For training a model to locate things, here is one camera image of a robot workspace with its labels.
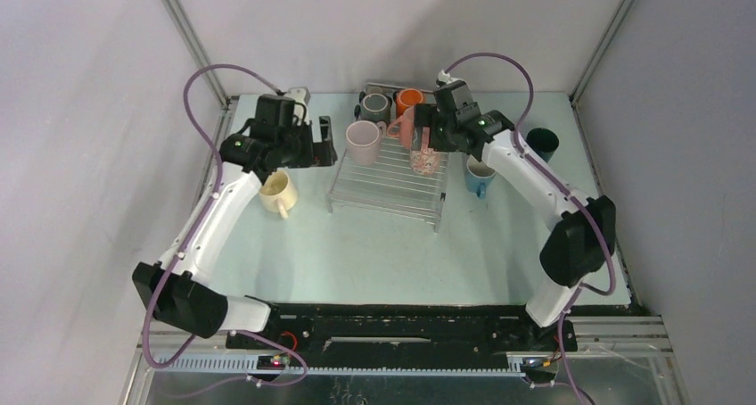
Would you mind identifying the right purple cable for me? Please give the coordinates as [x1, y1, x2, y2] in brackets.
[442, 52, 619, 405]

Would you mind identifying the dark teal mug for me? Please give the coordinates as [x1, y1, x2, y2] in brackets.
[526, 128, 560, 163]

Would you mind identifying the pink ghost pattern mug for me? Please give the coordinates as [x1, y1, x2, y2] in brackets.
[409, 128, 441, 176]

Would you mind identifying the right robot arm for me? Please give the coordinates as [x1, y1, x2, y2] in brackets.
[410, 79, 616, 350]

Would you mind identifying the grey cable duct strip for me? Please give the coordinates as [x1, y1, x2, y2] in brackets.
[162, 353, 524, 377]

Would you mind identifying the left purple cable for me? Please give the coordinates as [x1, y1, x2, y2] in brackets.
[141, 63, 309, 389]

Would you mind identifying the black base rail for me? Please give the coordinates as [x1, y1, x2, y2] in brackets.
[261, 303, 578, 368]

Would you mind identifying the salmon pink mug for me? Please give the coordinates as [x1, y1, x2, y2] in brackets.
[386, 106, 415, 150]

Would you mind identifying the purple cable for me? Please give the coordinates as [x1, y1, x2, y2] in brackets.
[141, 63, 309, 389]
[442, 52, 619, 405]

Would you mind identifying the lilac mug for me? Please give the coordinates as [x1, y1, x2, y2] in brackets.
[345, 120, 385, 166]

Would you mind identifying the light blue dotted mug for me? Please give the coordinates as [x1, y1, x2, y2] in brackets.
[464, 155, 497, 200]

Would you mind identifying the white wire dish rack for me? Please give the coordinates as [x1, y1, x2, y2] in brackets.
[326, 82, 448, 231]

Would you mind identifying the grey mug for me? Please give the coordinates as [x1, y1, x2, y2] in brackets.
[358, 93, 392, 125]

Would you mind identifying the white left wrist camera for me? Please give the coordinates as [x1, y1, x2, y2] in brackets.
[284, 87, 311, 124]

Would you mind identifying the orange mug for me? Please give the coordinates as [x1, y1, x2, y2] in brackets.
[394, 88, 425, 117]

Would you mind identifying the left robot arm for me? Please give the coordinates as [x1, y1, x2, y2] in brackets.
[132, 87, 337, 349]

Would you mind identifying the cream mug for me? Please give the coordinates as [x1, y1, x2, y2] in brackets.
[259, 169, 299, 219]

